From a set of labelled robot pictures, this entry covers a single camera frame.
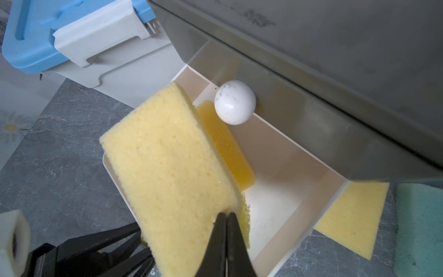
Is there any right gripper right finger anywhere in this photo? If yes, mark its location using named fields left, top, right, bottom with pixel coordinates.
left=226, top=213, right=257, bottom=277

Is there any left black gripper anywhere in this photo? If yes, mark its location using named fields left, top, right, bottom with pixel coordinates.
left=22, top=222, right=155, bottom=277

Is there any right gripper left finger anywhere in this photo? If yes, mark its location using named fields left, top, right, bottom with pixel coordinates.
left=195, top=213, right=227, bottom=277

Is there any pale yellow sponge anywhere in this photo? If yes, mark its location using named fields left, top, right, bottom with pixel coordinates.
left=100, top=82, right=246, bottom=277

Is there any bright yellow sponge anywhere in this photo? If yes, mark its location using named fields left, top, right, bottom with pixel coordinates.
left=196, top=101, right=256, bottom=192

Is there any yellow green-backed sponge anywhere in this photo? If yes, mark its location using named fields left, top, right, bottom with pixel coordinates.
left=314, top=182, right=389, bottom=260

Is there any light green sponge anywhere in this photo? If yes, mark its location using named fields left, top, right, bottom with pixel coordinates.
left=393, top=184, right=443, bottom=277

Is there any green three-drawer cabinet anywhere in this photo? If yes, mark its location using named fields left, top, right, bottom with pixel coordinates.
left=150, top=1, right=443, bottom=277

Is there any blue lid storage box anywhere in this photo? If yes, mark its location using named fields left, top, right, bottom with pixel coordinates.
left=2, top=0, right=184, bottom=107

